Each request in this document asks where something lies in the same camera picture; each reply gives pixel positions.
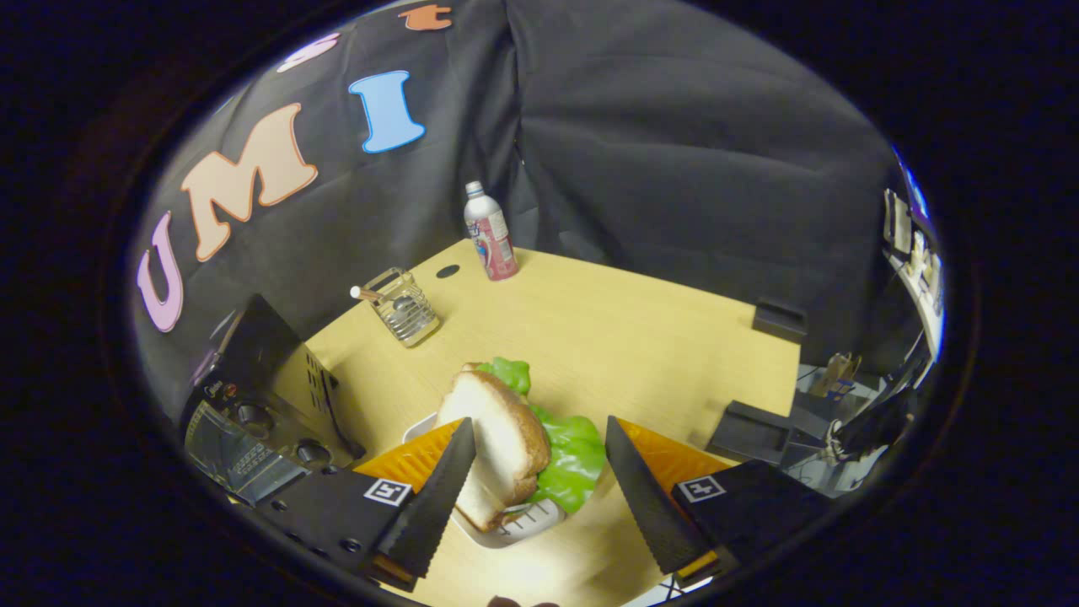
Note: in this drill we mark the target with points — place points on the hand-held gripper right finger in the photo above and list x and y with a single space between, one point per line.
645 497

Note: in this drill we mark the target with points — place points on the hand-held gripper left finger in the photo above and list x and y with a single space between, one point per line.
438 497

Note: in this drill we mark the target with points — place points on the sandwich with green lettuce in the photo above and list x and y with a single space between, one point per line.
506 438

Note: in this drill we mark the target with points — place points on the black toaster oven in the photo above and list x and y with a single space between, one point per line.
253 396

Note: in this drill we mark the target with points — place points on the white rectangular tray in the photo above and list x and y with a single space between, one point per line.
531 523

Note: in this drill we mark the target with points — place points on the black table clamp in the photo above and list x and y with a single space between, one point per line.
750 432
780 319

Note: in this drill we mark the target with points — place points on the white-tipped stick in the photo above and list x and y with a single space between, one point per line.
364 293

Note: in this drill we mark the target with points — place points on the white bottle with red label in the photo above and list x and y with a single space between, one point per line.
489 232

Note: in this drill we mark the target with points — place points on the black backdrop cloth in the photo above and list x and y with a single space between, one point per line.
657 135

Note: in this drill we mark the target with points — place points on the cluttered background shelf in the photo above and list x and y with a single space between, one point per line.
915 244

